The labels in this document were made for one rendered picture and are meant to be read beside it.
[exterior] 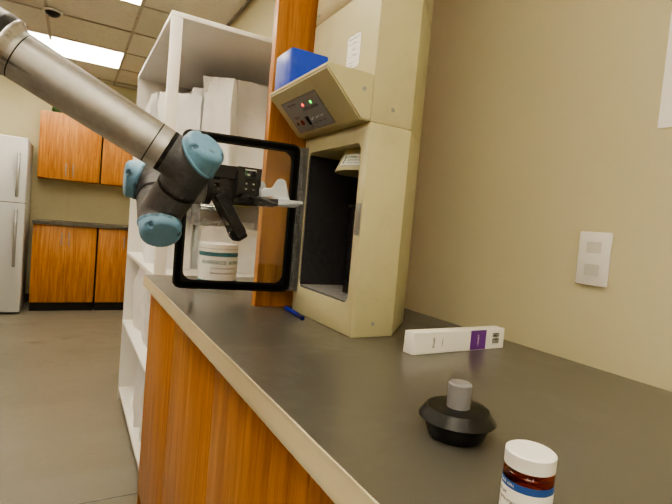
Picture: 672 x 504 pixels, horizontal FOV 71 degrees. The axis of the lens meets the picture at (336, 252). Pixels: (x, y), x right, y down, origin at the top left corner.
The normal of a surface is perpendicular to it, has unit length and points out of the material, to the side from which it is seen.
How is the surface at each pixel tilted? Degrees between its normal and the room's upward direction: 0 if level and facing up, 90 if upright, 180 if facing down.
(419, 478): 0
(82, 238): 90
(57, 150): 90
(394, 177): 90
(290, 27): 90
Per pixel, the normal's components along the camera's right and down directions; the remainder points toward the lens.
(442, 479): 0.09, -0.99
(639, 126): -0.87, -0.05
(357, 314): 0.49, 0.09
